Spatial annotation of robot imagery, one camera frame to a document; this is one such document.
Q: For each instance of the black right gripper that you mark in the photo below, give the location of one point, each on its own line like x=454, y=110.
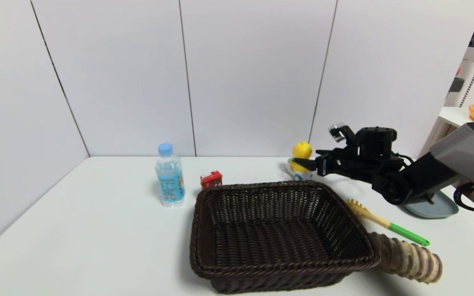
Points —
x=322, y=164

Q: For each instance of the yellow duck toy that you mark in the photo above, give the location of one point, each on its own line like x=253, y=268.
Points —
x=301, y=150

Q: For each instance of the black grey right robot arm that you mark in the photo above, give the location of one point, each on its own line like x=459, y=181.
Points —
x=467, y=152

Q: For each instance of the dark brown wicker basket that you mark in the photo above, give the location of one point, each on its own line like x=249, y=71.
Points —
x=270, y=242

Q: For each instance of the red drink carton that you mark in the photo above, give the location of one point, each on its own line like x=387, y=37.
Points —
x=211, y=179

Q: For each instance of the grey round plate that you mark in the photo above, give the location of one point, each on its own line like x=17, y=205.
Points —
x=438, y=208

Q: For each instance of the striped spiral conch shell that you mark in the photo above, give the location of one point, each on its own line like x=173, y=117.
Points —
x=410, y=259

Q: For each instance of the white shelf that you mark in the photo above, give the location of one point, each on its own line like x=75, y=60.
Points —
x=455, y=115

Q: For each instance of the clear water bottle blue label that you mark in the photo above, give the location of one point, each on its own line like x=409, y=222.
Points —
x=170, y=181

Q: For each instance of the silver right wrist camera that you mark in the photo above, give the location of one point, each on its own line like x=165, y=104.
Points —
x=338, y=132

